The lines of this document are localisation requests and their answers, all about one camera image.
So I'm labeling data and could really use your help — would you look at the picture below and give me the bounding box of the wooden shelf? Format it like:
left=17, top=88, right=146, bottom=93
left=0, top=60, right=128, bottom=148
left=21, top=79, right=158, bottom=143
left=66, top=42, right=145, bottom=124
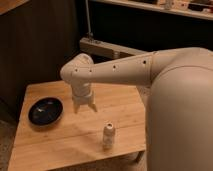
left=91, top=0, right=213, bottom=21

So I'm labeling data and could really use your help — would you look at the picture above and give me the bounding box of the small white bottle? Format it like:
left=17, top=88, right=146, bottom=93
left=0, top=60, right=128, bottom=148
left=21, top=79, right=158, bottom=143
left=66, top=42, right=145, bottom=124
left=103, top=123, right=115, bottom=149

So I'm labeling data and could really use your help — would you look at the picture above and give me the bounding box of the wooden table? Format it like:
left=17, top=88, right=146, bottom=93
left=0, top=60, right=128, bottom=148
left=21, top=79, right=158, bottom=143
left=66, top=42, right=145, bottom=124
left=8, top=81, right=146, bottom=171

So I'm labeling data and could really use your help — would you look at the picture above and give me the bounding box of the black ceramic bowl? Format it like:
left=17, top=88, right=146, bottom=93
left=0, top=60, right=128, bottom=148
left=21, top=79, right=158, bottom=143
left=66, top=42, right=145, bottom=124
left=28, top=97, right=63, bottom=126

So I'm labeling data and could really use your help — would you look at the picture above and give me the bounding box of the metal pole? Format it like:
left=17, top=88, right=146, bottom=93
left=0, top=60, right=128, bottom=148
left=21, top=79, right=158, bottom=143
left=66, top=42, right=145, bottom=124
left=85, top=0, right=94, bottom=42

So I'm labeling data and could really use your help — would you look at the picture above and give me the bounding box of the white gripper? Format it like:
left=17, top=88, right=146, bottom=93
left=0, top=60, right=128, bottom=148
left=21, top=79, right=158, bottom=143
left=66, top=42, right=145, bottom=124
left=72, top=91, right=97, bottom=114

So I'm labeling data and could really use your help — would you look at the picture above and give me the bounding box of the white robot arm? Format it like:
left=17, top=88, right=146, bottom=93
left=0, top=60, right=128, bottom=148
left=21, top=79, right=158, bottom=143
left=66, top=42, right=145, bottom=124
left=60, top=47, right=213, bottom=171

